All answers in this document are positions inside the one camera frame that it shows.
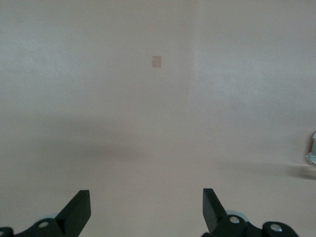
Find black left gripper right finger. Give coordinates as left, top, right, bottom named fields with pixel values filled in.
left=201, top=188, right=298, bottom=237

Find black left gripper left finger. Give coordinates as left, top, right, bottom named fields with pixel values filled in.
left=0, top=189, right=91, bottom=237

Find clear plastic egg box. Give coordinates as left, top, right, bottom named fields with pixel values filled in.
left=305, top=131, right=316, bottom=165

